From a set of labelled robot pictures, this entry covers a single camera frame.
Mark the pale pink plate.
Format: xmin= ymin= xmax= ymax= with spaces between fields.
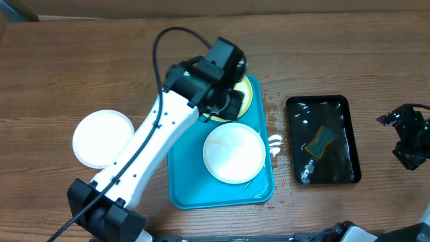
xmin=72 ymin=110 xmax=134 ymax=169

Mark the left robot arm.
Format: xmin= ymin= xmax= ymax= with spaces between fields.
xmin=67 ymin=38 xmax=247 ymax=241

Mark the teal plastic tray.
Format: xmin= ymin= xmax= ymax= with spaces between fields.
xmin=167 ymin=74 xmax=275 ymax=210

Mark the green yellow sponge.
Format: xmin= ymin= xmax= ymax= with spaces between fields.
xmin=304 ymin=126 xmax=337 ymax=159

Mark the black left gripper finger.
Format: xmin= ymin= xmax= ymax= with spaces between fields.
xmin=218 ymin=109 xmax=240 ymax=121
xmin=228 ymin=89 xmax=245 ymax=116

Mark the white plate with stain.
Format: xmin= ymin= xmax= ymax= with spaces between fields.
xmin=203 ymin=122 xmax=266 ymax=185

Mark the black rectangular tray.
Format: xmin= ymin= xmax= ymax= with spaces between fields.
xmin=286 ymin=95 xmax=361 ymax=185

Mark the yellow-green plate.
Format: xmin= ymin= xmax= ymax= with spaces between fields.
xmin=201 ymin=74 xmax=254 ymax=122

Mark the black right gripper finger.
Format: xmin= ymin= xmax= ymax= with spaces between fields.
xmin=376 ymin=104 xmax=412 ymax=126
xmin=393 ymin=150 xmax=427 ymax=171

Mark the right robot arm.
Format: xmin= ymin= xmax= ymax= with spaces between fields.
xmin=307 ymin=104 xmax=429 ymax=242

